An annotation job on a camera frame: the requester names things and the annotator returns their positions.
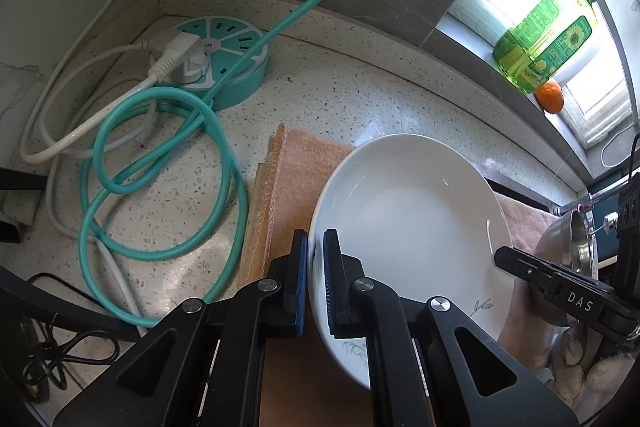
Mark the white plate with grey leaves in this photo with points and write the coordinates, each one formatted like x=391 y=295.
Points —
x=422 y=220

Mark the large stainless steel bowl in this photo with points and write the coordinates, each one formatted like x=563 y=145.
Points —
x=555 y=247

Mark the orange-brown towel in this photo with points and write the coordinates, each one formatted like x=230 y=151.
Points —
x=301 y=384

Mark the orange fruit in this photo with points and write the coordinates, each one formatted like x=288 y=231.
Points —
x=550 y=97

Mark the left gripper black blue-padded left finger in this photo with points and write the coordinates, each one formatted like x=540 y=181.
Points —
x=201 y=365

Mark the green dish soap bottle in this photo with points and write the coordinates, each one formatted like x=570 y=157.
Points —
x=529 y=53

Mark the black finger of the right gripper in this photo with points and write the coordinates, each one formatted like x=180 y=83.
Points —
x=586 y=300

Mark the teal round power strip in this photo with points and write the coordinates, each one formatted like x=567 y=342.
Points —
x=224 y=40

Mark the small steel bowl red base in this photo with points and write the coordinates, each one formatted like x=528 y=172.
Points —
x=583 y=247

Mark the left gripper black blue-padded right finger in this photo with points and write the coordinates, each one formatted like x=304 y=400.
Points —
x=429 y=363

